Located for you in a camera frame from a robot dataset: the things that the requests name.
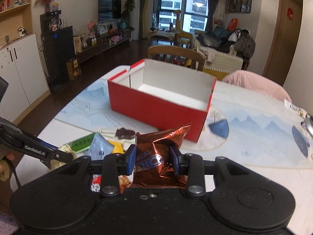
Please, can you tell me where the light blue snack packet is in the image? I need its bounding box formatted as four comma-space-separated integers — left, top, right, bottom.
87, 133, 114, 161

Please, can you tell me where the chocolate lollipop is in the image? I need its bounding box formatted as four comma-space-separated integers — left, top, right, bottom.
97, 127, 136, 140

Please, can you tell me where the copper brown snack bag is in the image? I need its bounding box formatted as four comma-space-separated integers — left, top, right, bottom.
132, 124, 191, 188

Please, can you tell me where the green snack packet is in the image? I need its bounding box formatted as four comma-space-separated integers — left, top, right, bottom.
68, 133, 95, 153

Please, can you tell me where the cream yellow snack packet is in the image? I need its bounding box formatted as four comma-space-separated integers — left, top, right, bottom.
50, 144, 77, 171

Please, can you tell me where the red ramen snack bag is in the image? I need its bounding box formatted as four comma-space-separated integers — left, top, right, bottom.
90, 174, 101, 193

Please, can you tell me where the person's hand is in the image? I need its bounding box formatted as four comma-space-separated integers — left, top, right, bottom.
1, 152, 14, 182

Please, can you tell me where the red cardboard box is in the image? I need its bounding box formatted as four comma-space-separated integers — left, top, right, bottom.
108, 59, 217, 142

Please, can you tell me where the white cabinet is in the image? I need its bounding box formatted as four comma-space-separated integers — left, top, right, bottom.
1, 33, 50, 125

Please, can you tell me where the brown paper bag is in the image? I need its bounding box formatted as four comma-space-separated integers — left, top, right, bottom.
66, 58, 82, 80

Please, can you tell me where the black fridge cabinet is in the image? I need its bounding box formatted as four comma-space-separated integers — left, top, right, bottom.
40, 10, 76, 89

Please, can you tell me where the dark tv console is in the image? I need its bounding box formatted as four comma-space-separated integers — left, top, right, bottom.
76, 28, 132, 63

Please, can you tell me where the sofa with clothes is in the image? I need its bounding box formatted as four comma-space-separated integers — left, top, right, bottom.
193, 27, 256, 80

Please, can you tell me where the paper leaflet on table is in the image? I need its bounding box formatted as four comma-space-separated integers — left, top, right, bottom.
284, 99, 307, 118

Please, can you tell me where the wooden dining chair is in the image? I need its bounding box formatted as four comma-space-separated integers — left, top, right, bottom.
147, 45, 206, 72

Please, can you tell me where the coffee table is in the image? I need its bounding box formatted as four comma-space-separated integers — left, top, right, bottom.
148, 30, 179, 46

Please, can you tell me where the wall television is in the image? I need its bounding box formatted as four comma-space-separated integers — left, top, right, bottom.
98, 0, 121, 23

